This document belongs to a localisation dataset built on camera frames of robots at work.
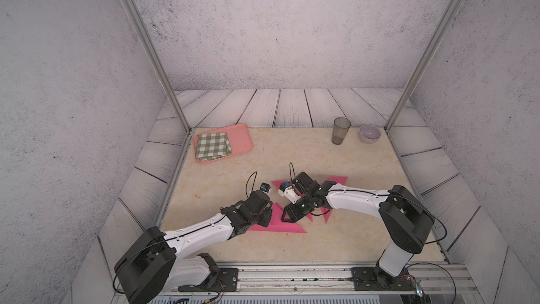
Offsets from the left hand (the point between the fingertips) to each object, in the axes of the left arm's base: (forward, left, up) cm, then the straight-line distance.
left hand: (271, 211), depth 85 cm
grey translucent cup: (+39, -35, +9) cm, 53 cm away
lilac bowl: (+43, -53, -1) cm, 68 cm away
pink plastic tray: (+45, +17, -5) cm, 48 cm away
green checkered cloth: (+38, +31, -3) cm, 49 cm away
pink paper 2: (-4, -2, -2) cm, 5 cm away
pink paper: (-7, +6, +3) cm, 10 cm away
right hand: (-2, -6, 0) cm, 7 cm away
